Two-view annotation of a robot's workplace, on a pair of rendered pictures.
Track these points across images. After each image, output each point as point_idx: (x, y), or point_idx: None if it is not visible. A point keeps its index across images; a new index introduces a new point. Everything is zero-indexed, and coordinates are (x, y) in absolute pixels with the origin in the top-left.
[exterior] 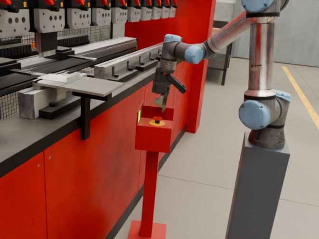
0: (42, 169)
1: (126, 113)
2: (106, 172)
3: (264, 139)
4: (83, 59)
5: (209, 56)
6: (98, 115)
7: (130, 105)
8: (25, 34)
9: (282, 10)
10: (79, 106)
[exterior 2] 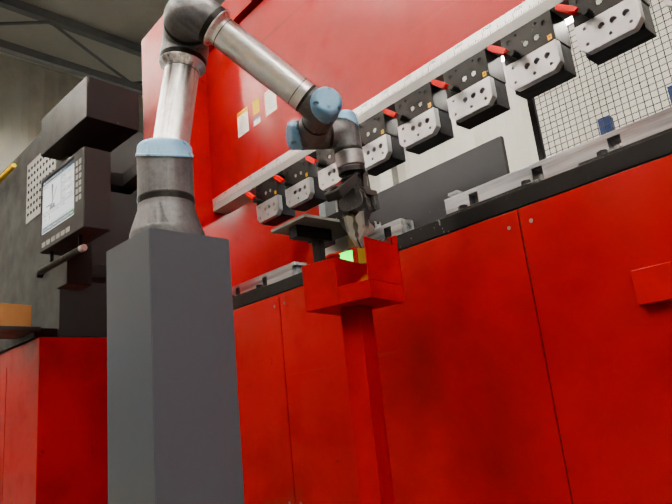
0: (278, 311)
1: (431, 271)
2: (384, 372)
3: None
4: None
5: (307, 119)
6: None
7: (446, 257)
8: (306, 197)
9: (174, 28)
10: None
